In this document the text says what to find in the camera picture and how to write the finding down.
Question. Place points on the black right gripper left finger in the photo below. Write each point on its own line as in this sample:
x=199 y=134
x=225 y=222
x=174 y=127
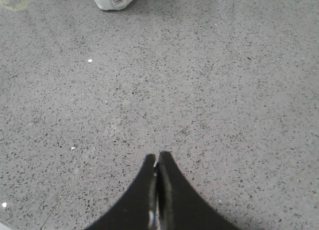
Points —
x=136 y=208

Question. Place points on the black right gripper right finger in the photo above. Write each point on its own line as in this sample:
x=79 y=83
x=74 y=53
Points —
x=180 y=206

